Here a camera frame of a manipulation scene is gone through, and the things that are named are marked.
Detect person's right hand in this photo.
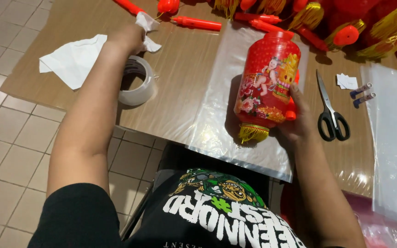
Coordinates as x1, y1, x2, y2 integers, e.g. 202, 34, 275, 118
277, 83, 318, 147

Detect person's left hand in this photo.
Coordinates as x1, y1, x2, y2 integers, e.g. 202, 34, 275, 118
107, 23, 147, 56

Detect red printed plastic lantern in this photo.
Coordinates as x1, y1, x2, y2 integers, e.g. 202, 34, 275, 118
234, 31, 302, 144

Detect clear adhesive tape roll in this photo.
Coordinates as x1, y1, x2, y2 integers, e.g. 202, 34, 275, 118
118, 55, 156, 107

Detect flat white tissue sheet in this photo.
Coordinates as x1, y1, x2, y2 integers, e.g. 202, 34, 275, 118
39, 34, 108, 90

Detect clear plastic bag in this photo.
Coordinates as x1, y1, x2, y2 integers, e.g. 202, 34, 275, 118
187, 21, 310, 183

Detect black printed t-shirt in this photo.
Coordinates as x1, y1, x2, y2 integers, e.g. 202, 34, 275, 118
28, 168, 345, 248

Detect small white paper slips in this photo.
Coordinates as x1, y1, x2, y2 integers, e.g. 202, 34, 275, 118
336, 73, 358, 90

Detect heap of red tasselled lanterns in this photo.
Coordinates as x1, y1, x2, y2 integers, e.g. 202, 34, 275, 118
213, 0, 397, 73

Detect small blue battery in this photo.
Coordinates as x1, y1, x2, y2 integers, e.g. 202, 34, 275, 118
352, 92, 377, 109
349, 82, 373, 100

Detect stack of clear plastic bags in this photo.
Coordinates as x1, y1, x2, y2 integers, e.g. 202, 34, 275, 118
360, 63, 397, 230

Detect pink plastic bag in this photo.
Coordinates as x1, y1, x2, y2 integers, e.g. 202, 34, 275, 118
343, 190, 397, 248

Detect black handled scissors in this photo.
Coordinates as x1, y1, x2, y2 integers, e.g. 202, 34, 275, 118
316, 70, 351, 142

